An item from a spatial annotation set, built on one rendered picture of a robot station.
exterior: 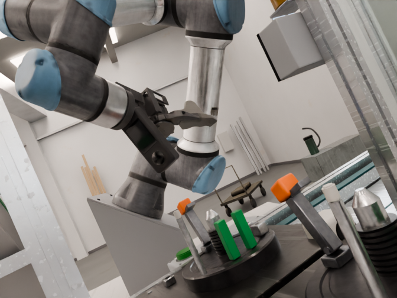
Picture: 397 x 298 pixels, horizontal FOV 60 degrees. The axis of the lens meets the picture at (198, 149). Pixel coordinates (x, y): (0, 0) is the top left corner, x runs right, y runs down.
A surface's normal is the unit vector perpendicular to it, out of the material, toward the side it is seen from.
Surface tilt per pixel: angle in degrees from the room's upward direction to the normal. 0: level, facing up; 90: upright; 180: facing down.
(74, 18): 90
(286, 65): 90
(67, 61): 103
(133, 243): 90
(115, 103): 118
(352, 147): 90
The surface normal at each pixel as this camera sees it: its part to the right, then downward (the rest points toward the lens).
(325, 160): 0.12, -0.09
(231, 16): 0.86, 0.12
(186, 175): -0.50, 0.25
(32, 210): 0.40, -0.22
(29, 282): 0.48, 0.53
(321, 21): -0.81, 0.36
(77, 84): 0.74, 0.20
